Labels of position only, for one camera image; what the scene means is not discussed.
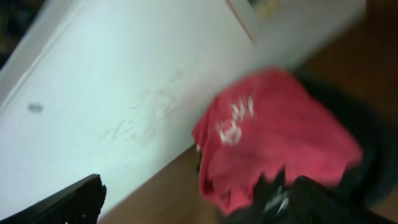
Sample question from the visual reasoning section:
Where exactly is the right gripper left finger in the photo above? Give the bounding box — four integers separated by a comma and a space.
1, 174, 107, 224

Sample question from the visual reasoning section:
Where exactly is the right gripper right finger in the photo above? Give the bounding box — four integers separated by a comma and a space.
289, 176, 395, 224

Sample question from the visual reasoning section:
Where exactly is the red soccer t-shirt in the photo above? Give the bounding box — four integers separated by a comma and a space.
192, 67, 363, 214

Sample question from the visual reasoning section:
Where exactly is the white wall control panel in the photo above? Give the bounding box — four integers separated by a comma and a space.
226, 0, 280, 41

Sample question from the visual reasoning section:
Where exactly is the folded black Nike shirt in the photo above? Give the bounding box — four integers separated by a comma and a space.
218, 72, 397, 223

